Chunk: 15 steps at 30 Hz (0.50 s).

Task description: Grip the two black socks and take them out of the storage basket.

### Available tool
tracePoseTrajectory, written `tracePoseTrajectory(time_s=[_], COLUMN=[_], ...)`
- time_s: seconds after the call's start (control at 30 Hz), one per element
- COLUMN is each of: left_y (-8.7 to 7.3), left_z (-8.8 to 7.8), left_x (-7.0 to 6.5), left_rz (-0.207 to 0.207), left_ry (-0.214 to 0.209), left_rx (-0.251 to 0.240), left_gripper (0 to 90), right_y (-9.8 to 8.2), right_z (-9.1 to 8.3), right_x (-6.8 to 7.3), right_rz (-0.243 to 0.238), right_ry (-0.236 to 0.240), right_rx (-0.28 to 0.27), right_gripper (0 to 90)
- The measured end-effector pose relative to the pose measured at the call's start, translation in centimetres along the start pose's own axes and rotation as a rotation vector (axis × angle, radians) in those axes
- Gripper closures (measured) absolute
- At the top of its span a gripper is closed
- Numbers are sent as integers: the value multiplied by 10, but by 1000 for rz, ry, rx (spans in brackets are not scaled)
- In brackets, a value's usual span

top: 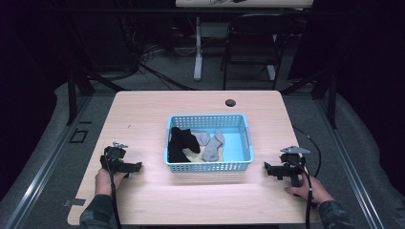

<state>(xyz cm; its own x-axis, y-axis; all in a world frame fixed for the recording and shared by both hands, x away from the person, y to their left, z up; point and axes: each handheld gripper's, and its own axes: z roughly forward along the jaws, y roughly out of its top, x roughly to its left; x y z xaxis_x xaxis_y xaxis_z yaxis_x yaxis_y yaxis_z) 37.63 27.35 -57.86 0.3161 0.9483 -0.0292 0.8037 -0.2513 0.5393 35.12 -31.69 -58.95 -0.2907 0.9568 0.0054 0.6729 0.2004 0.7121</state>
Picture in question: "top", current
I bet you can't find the aluminium floor rail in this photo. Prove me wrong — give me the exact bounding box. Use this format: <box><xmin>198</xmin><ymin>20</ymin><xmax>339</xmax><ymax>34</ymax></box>
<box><xmin>2</xmin><ymin>94</ymin><xmax>93</xmax><ymax>229</ymax></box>
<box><xmin>314</xmin><ymin>97</ymin><xmax>387</xmax><ymax>229</ymax></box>

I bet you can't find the black sock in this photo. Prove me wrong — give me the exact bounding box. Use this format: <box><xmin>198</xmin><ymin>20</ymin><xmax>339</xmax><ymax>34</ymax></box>
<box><xmin>167</xmin><ymin>126</ymin><xmax>202</xmax><ymax>164</ymax></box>

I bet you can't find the black floor cable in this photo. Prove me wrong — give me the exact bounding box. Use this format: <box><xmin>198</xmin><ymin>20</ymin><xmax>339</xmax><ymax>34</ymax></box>
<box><xmin>139</xmin><ymin>62</ymin><xmax>197</xmax><ymax>92</ymax></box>

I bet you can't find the thin black cable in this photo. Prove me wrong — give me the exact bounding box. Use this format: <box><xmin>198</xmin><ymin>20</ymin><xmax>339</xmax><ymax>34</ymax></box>
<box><xmin>291</xmin><ymin>126</ymin><xmax>323</xmax><ymax>178</ymax></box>

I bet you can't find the person's right hand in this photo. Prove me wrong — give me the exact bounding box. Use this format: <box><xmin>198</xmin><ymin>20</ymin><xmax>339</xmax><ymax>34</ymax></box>
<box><xmin>284</xmin><ymin>176</ymin><xmax>335</xmax><ymax>205</ymax></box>

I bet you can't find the person's left hand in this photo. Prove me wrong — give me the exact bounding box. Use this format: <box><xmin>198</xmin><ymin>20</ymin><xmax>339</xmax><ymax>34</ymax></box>
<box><xmin>94</xmin><ymin>167</ymin><xmax>127</xmax><ymax>197</ymax></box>

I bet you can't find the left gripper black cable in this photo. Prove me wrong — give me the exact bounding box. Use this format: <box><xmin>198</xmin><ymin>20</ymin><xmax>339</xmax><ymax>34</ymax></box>
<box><xmin>102</xmin><ymin>152</ymin><xmax>123</xmax><ymax>229</ymax></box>

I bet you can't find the light grey sock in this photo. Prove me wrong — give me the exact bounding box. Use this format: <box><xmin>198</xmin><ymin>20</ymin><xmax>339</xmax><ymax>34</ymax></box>
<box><xmin>190</xmin><ymin>130</ymin><xmax>212</xmax><ymax>147</ymax></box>

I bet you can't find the black chair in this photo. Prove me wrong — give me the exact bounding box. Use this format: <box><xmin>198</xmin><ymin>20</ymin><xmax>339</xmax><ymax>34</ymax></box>
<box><xmin>220</xmin><ymin>12</ymin><xmax>298</xmax><ymax>92</ymax></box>

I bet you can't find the blue plastic basket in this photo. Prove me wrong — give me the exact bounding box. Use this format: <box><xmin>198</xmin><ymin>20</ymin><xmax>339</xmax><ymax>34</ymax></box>
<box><xmin>163</xmin><ymin>114</ymin><xmax>255</xmax><ymax>174</ymax></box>

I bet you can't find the grey tape strip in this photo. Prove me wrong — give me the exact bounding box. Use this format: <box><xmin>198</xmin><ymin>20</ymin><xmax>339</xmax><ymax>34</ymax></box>
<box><xmin>62</xmin><ymin>198</ymin><xmax>87</xmax><ymax>208</ymax></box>

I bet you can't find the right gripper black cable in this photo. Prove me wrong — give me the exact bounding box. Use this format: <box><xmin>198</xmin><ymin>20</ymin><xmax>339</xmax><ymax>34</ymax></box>
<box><xmin>288</xmin><ymin>157</ymin><xmax>315</xmax><ymax>229</ymax></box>

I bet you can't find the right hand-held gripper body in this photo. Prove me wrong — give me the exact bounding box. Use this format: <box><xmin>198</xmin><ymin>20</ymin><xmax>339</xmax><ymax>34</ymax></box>
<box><xmin>276</xmin><ymin>145</ymin><xmax>311</xmax><ymax>189</ymax></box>

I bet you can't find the white desk leg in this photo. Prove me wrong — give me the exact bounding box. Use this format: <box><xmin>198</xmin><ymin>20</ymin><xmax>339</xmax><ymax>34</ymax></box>
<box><xmin>193</xmin><ymin>15</ymin><xmax>205</xmax><ymax>82</ymax></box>

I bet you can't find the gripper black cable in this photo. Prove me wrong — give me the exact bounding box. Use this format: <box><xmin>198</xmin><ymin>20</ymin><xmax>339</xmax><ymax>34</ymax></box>
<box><xmin>102</xmin><ymin>152</ymin><xmax>123</xmax><ymax>229</ymax></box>
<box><xmin>288</xmin><ymin>157</ymin><xmax>315</xmax><ymax>229</ymax></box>

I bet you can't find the beige sock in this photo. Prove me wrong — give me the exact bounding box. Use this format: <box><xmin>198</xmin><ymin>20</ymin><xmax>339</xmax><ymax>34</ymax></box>
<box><xmin>182</xmin><ymin>148</ymin><xmax>205</xmax><ymax>163</ymax></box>

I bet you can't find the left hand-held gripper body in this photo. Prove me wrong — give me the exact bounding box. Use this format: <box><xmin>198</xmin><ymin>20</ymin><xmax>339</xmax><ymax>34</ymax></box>
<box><xmin>99</xmin><ymin>141</ymin><xmax>134</xmax><ymax>175</ymax></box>

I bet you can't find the black metal stand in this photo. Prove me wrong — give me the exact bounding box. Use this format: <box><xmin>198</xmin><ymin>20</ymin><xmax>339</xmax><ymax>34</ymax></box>
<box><xmin>66</xmin><ymin>65</ymin><xmax>96</xmax><ymax>127</ymax></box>
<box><xmin>311</xmin><ymin>70</ymin><xmax>338</xmax><ymax>130</ymax></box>

